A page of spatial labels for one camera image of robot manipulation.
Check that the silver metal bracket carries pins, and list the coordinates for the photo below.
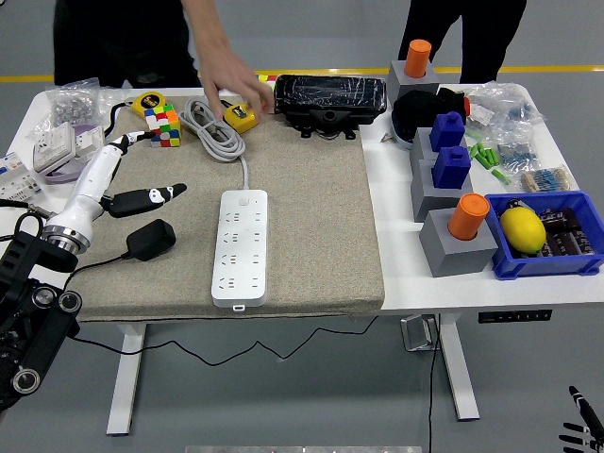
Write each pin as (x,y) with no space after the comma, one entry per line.
(417,332)

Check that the black plug adapter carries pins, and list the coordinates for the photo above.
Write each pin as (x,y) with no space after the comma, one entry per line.
(151,239)

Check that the person's left hand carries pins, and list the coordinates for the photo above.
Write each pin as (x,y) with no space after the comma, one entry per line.
(231,75)

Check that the clear bag of blue resistors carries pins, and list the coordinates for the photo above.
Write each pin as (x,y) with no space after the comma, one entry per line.
(514,111)
(516,156)

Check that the black film-wrapped device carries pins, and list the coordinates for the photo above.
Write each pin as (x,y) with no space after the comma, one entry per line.
(330,94)

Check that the white power strip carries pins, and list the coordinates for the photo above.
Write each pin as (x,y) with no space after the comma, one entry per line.
(240,255)

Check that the grey block with square hole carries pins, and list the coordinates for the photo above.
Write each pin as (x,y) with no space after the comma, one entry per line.
(424,198)
(420,146)

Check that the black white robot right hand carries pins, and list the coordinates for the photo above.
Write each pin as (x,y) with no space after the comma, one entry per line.
(590,420)

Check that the blue stepped block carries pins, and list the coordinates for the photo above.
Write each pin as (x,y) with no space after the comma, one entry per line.
(450,170)
(446,132)

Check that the green wall anchor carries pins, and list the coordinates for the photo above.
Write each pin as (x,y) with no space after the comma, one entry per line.
(472,151)
(482,149)
(501,176)
(482,161)
(493,156)

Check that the yellow tape measure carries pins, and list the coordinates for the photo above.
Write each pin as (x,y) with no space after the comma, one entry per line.
(148,101)
(239,118)

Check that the black cap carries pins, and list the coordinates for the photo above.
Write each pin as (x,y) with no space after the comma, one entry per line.
(415,113)

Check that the red plastic piece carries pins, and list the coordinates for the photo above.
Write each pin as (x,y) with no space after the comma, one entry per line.
(467,106)

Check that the black table control panel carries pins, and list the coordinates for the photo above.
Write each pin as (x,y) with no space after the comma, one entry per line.
(514,316)

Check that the orange cylinder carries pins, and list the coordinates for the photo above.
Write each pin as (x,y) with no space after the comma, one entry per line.
(467,219)
(417,59)

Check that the grey-brown mat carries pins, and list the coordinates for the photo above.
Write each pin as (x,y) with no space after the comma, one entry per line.
(307,212)

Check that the clear bag of screws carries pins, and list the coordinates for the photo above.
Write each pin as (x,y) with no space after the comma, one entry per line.
(71,108)

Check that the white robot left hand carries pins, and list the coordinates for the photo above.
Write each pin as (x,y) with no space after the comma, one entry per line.
(92,181)

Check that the white wall socket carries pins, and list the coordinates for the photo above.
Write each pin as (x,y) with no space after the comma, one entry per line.
(89,138)
(54,146)

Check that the yellow lemon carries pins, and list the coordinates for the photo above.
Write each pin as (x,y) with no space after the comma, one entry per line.
(521,229)

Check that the clear bag of taped resistors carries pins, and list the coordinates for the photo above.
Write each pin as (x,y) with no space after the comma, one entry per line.
(547,179)

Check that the person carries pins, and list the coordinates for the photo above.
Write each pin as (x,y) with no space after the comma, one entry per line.
(448,28)
(118,42)

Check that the grey block with round hole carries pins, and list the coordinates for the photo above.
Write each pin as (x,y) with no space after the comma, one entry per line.
(406,87)
(453,257)

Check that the white circuit breaker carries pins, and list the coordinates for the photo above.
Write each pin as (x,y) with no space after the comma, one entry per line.
(14,181)

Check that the white table leg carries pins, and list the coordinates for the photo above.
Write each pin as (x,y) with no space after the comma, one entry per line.
(460,373)
(127,377)

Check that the blue plastic bin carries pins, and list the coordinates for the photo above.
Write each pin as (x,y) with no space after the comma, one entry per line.
(542,266)

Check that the small metal clip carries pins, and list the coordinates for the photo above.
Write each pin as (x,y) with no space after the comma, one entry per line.
(387,138)

